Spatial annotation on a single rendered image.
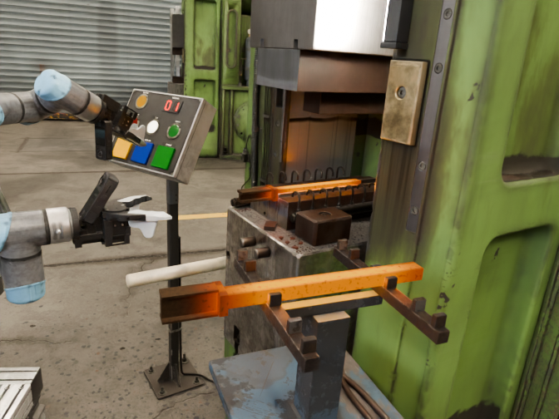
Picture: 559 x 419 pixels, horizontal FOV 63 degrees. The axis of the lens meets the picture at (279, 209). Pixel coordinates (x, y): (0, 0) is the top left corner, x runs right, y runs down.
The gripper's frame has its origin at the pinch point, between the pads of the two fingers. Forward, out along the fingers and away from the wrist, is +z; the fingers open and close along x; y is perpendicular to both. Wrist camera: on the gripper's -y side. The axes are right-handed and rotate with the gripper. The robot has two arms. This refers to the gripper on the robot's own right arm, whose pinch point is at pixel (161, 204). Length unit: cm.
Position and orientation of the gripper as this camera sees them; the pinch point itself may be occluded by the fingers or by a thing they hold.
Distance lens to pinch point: 110.8
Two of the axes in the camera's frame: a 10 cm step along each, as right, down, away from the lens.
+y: -0.7, 9.5, 3.2
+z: 8.5, -1.2, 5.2
